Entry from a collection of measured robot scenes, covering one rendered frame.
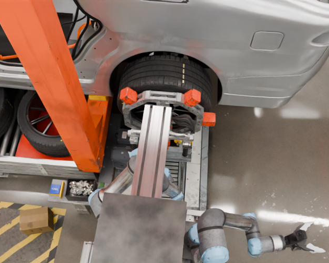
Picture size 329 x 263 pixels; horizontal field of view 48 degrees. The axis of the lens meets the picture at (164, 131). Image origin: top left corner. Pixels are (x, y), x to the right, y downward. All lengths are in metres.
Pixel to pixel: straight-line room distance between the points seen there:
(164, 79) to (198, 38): 0.34
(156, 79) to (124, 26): 0.40
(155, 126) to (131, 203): 0.27
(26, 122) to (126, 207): 2.11
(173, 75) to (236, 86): 0.47
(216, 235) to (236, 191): 1.66
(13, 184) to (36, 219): 0.49
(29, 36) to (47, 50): 0.09
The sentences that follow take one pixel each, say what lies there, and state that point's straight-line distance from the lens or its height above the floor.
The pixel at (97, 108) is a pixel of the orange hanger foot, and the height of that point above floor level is 0.68.
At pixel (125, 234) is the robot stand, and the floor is 2.03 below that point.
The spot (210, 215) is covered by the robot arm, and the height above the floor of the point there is 1.45.
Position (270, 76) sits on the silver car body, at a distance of 2.49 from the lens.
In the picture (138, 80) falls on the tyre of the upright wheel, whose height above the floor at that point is 1.13.
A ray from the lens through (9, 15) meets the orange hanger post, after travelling 1.50.
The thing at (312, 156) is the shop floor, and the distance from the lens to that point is 3.63.
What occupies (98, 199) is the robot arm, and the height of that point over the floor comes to 1.06.
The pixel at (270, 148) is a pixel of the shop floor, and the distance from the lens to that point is 3.54.
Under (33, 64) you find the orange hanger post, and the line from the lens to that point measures 1.70.
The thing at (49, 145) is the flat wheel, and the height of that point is 0.50.
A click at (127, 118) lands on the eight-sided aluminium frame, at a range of 2.58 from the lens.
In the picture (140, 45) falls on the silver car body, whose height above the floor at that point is 1.36.
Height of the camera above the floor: 3.09
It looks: 63 degrees down
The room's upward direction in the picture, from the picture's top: 1 degrees clockwise
